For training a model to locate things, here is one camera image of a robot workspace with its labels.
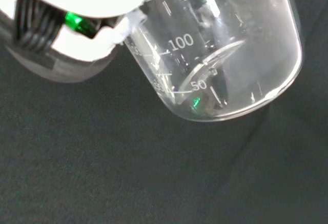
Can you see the black bench cloth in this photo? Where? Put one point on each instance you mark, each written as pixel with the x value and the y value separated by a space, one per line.
pixel 115 162

